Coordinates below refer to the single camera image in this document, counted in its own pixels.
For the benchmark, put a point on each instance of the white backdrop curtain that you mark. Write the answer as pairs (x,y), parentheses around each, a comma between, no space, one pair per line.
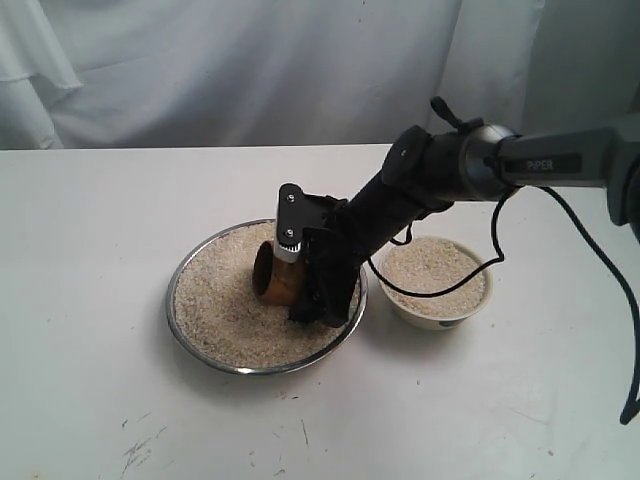
(146,74)

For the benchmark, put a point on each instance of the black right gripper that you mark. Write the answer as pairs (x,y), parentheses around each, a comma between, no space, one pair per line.
(331,273)

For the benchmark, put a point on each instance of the metal plate of rice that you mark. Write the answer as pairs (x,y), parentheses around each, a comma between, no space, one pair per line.
(214,315)

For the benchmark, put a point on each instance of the brown wooden cup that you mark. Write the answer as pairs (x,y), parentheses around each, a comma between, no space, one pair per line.
(274,281)

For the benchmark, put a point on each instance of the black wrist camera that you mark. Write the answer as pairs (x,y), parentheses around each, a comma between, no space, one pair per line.
(298,217)

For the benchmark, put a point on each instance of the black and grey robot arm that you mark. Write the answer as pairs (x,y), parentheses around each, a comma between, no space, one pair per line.
(424,174)

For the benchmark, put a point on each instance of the small white rice bowl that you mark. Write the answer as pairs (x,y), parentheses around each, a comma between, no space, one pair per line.
(428,265)

